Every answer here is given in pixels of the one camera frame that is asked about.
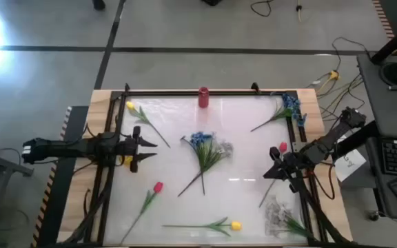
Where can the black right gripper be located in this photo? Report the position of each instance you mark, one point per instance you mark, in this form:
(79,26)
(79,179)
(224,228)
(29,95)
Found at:
(289,162)

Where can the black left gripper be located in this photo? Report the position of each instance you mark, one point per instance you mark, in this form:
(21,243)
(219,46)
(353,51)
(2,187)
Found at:
(129,148)

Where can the yellow artificial tulip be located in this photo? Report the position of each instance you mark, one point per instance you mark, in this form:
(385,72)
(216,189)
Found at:
(127,160)
(130,105)
(236,226)

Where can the red artificial tulip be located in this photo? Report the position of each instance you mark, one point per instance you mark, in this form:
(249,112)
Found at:
(158,187)
(283,147)

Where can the blue artificial flower bunch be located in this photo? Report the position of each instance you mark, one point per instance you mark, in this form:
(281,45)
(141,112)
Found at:
(200,138)
(291,102)

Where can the red glass vase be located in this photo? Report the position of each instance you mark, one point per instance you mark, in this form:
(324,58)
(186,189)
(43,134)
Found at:
(203,98)

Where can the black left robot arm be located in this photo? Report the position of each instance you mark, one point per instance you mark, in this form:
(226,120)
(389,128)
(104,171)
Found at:
(64,149)

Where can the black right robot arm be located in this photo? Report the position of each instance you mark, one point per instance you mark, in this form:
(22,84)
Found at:
(322,144)

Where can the white paper sheet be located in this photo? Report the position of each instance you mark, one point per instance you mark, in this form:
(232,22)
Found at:
(350,166)

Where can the black caster wheel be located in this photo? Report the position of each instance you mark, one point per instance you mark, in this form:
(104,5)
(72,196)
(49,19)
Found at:
(374,216)

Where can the yellow power plug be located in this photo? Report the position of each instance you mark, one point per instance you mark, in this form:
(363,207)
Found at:
(334,74)

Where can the gray desk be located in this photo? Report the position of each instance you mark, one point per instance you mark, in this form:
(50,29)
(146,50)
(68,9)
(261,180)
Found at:
(374,103)

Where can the person's foot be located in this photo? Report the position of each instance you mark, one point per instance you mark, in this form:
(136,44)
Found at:
(98,4)

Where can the black floor object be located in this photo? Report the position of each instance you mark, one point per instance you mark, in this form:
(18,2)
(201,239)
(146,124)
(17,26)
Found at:
(212,1)

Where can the black stand beam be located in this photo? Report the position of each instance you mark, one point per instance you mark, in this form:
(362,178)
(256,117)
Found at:
(395,41)

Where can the orange black hazard strip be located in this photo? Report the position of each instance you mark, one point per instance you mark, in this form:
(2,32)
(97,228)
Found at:
(383,17)

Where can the black frame clamp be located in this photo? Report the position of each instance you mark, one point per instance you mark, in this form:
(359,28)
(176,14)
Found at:
(254,87)
(127,87)

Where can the black metal table frame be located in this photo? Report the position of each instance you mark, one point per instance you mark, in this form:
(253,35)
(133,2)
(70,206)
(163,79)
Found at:
(184,93)

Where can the black hazard-striped base plate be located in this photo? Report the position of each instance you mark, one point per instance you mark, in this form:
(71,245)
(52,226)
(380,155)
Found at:
(59,193)

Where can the gray metal table frame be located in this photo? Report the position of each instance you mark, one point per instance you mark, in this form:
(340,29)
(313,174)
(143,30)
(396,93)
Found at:
(9,167)

